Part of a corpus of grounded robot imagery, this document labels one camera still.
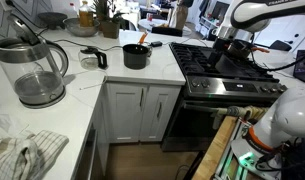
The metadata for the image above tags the orange handled utensil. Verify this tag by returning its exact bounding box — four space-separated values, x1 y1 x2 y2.
137 31 149 46

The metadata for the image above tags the stainless gas stove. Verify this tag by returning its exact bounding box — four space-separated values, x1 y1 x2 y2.
161 41 289 153

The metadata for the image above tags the round white table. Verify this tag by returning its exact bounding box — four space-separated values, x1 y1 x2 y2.
137 18 193 37

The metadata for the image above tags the metal mixing bowl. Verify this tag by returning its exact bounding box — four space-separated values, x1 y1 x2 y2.
62 17 101 38

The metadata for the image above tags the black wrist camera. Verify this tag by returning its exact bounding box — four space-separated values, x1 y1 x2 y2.
212 37 229 52

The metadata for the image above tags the white bottle red cap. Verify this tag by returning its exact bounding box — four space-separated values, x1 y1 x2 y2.
67 2 79 19

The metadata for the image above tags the black kettle power cable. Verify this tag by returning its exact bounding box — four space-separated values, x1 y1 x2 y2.
53 39 124 53

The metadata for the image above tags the glass electric kettle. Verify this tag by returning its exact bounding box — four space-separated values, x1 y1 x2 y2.
0 13 70 110

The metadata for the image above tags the metal robot mounting frame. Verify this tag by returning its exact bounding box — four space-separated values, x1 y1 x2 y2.
213 118 260 180

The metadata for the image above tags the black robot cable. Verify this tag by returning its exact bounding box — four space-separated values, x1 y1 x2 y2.
250 49 305 73

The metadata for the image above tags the cooking oil bottle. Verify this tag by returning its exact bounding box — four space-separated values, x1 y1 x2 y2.
78 0 95 28

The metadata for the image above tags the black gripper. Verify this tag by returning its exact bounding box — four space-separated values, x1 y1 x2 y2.
207 39 254 77

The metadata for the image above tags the dark computer monitor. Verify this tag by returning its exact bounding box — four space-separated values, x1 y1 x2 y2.
292 49 305 87

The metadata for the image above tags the narrow white cabinet door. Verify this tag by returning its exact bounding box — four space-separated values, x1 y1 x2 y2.
139 84 182 143

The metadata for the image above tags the white shelf unit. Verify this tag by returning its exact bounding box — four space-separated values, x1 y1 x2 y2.
197 14 223 38

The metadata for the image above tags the towel hanging on oven handle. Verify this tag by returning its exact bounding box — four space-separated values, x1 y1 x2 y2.
211 105 270 131

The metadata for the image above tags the black stone bowl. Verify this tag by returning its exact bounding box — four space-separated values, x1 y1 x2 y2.
37 11 69 30

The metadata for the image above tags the striped dish towel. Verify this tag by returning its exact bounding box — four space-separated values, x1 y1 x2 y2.
0 129 70 180

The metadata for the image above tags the metal cabinet door handle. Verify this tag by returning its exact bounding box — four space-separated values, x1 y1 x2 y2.
139 87 145 110
156 101 163 120

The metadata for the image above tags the thin white stick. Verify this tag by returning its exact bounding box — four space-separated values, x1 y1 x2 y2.
79 75 109 91

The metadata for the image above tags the potted green plant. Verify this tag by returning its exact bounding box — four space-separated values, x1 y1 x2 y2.
91 0 125 40

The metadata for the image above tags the wooden table top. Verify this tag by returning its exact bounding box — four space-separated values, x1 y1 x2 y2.
191 115 239 180

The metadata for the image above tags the black cable bundle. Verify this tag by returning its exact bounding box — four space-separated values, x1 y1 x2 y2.
255 139 305 180

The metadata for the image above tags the black cooking pot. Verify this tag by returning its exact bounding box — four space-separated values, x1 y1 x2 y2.
122 43 154 70

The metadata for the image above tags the small glass carafe black handle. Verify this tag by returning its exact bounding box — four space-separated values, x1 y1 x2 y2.
77 46 109 71

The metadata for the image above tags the wide white cabinet door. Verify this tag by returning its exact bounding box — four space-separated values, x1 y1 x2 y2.
106 82 148 144

